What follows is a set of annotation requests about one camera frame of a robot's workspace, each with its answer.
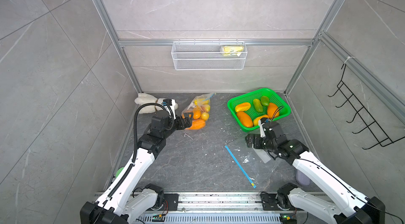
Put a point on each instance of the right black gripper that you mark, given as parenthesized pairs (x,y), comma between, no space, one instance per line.
(256,137)

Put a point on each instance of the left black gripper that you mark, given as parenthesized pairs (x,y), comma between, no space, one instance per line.
(186,122)

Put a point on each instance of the green mango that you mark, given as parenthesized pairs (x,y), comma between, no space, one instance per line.
(265,101)
(257,105)

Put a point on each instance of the clear zip-top bag blue zipper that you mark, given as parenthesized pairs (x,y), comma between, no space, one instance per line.
(188,111)

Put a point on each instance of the yellow mango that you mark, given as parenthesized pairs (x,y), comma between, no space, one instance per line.
(201,101)

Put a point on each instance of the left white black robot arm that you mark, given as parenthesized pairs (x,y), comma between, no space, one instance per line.
(133,173)

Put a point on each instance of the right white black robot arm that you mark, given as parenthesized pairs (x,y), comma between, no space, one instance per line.
(370,210)

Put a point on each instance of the small orange mango centre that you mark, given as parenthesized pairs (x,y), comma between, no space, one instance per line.
(196,113)

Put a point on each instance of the green plastic basket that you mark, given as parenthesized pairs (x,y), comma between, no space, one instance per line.
(248,108)

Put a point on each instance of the purple round pad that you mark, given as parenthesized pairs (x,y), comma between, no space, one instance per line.
(302,179)

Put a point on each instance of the green round object floor left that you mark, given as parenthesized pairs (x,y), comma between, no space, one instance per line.
(118,172)

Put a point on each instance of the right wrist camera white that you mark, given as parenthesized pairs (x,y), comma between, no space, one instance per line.
(264,127)

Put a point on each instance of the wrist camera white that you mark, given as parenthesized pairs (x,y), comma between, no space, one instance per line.
(264,127)
(170,106)

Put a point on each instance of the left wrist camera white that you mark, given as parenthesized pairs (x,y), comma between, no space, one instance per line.
(170,106)

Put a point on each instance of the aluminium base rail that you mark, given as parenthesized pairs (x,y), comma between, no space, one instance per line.
(221,205)

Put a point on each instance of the yellow sponge in wire basket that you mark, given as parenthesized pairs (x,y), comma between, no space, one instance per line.
(232,50)

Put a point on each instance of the black wire wall hook rack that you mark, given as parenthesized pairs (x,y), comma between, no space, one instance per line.
(380,137)

